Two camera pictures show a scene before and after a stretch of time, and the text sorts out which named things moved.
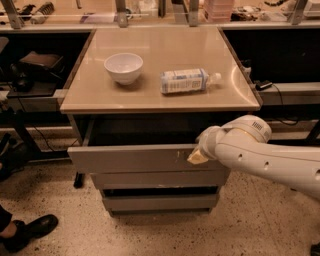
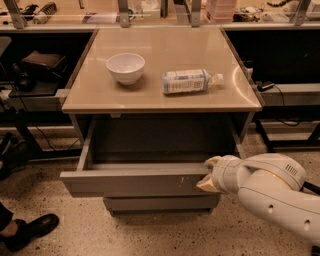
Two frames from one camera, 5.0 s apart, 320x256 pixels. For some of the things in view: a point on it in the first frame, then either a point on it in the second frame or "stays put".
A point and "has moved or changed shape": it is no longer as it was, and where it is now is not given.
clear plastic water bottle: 186,80 stays put
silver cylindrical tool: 43,13 stays put
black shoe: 27,232 stays put
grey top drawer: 140,143 has moved or changed shape
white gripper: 209,142 → 221,174
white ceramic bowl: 124,67 stays put
